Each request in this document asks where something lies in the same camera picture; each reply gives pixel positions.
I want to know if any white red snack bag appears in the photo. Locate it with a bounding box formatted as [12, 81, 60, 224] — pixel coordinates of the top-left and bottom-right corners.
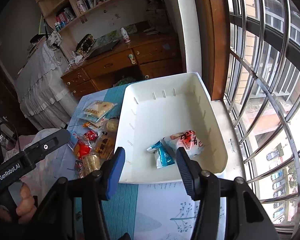
[163, 130, 205, 158]

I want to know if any blue cream cheese snack packet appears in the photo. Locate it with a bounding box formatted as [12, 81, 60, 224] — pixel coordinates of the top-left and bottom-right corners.
[147, 140, 175, 168]

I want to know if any blue red cookie package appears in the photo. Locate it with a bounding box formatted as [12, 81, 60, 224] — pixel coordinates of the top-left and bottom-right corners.
[68, 130, 98, 160]

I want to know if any orange white snack bar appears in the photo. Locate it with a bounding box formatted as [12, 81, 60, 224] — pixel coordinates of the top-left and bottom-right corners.
[82, 121, 103, 131]

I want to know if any left hand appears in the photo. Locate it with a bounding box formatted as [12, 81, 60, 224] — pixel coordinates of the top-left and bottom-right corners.
[0, 183, 37, 224]

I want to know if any brown cake packet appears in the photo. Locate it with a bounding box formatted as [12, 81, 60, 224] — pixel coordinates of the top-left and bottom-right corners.
[92, 132, 116, 160]

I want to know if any round rice cake packet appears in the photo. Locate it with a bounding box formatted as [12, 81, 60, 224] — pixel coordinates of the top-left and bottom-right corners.
[104, 118, 119, 133]

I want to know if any Fuji bread package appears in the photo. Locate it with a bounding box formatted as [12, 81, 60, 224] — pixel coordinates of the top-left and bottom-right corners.
[78, 100, 117, 122]

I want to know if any white plastic storage bin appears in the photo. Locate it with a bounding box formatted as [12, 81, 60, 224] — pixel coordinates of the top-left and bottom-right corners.
[115, 73, 228, 184]

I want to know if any green plastic bag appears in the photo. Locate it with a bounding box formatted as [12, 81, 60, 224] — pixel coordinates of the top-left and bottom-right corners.
[113, 77, 136, 87]

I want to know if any white lace cover cloth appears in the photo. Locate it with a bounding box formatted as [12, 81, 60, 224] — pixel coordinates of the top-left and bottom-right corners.
[14, 41, 78, 130]

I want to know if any wooden desk with drawers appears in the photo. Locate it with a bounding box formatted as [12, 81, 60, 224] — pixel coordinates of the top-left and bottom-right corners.
[62, 33, 184, 99]

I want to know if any black gold patterned case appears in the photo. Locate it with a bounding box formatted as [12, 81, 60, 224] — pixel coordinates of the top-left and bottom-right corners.
[75, 34, 96, 56]

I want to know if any metal window grille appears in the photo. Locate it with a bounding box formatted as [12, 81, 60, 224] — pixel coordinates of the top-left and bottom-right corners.
[223, 0, 300, 233]

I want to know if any white red bottle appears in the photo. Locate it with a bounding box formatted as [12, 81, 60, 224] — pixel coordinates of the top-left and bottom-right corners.
[120, 27, 130, 43]

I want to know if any doll figure on desk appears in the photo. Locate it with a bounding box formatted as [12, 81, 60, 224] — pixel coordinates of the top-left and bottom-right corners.
[146, 0, 171, 33]

